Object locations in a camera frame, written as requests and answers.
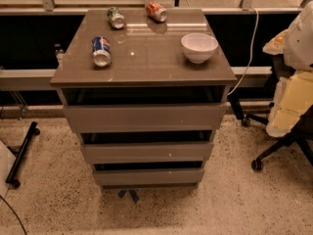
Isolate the grey drawer cabinet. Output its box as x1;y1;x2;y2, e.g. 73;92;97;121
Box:
51;9;236;189

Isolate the black office chair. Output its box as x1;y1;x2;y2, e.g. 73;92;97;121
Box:
228;55;313;171

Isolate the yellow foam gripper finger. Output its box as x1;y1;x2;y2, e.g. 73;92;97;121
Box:
266;71;313;137
262;29;288;55

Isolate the blue pepsi can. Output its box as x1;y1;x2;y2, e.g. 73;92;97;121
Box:
92;36;112;67

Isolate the white bowl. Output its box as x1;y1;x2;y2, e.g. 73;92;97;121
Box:
181;33;219;64

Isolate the black floor cable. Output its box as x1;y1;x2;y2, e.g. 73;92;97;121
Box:
0;194;29;235

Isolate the blue tape cross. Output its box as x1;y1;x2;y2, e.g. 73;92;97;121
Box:
117;189;141;205

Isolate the grey bottom drawer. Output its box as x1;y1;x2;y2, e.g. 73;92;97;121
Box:
93;168;204;186

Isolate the white cable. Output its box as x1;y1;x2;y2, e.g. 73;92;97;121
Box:
227;7;260;96

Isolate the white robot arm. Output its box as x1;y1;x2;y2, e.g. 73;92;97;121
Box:
263;1;313;137

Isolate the black wheeled stand leg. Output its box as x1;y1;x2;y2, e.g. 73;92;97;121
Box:
6;121;40;188

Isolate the grey drawer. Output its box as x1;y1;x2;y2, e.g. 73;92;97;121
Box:
93;168;204;186
64;104;225;133
81;142;213;165

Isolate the red orange soda can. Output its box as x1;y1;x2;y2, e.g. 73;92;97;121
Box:
146;1;168;23

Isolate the green soda can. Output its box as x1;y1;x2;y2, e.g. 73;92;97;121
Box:
107;7;125;29

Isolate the grey top drawer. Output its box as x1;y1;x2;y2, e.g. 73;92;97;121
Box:
64;104;225;133

